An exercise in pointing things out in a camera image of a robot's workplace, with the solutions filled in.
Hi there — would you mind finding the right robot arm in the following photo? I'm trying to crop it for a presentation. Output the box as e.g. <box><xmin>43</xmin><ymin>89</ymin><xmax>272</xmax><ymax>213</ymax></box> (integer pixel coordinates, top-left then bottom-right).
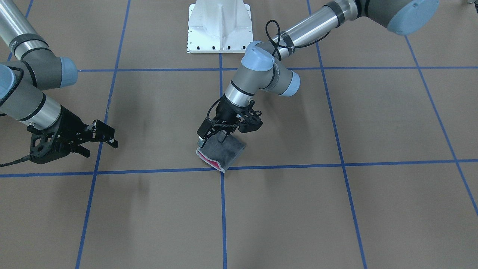
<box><xmin>0</xmin><ymin>0</ymin><xmax>118</xmax><ymax>164</ymax></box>

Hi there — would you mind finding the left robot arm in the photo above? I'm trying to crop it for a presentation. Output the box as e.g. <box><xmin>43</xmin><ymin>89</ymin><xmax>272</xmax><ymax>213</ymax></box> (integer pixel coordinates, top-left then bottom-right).
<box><xmin>198</xmin><ymin>0</ymin><xmax>439</xmax><ymax>148</ymax></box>

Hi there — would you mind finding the pink towel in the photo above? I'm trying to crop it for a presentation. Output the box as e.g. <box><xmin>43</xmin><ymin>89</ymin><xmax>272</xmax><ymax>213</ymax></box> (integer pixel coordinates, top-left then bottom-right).
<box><xmin>196</xmin><ymin>134</ymin><xmax>246</xmax><ymax>173</ymax></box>

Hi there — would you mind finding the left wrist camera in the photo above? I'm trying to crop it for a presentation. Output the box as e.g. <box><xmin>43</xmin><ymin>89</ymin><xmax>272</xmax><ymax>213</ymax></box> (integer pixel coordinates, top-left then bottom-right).
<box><xmin>237</xmin><ymin>100</ymin><xmax>263</xmax><ymax>133</ymax></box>

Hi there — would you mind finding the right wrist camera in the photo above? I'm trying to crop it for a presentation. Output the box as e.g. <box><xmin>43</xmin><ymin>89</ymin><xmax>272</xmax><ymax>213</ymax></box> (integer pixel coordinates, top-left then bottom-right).
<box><xmin>27</xmin><ymin>124</ymin><xmax>77</xmax><ymax>164</ymax></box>

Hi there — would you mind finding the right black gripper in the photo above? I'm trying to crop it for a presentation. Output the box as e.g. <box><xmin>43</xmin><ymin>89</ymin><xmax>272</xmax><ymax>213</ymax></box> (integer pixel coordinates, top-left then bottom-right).
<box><xmin>51</xmin><ymin>106</ymin><xmax>115</xmax><ymax>157</ymax></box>

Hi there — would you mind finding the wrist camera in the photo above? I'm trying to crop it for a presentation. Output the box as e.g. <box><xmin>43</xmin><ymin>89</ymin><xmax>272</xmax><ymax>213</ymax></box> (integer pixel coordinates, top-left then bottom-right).
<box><xmin>27</xmin><ymin>124</ymin><xmax>77</xmax><ymax>164</ymax></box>
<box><xmin>237</xmin><ymin>100</ymin><xmax>263</xmax><ymax>133</ymax></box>

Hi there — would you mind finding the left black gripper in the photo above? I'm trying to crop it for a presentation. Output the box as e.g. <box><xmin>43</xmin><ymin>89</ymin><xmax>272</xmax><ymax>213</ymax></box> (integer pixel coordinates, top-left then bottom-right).
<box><xmin>197</xmin><ymin>95</ymin><xmax>241</xmax><ymax>148</ymax></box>

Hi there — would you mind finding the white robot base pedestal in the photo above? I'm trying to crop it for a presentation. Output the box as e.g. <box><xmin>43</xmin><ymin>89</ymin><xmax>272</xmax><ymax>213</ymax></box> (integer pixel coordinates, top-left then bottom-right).
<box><xmin>187</xmin><ymin>0</ymin><xmax>253</xmax><ymax>53</ymax></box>

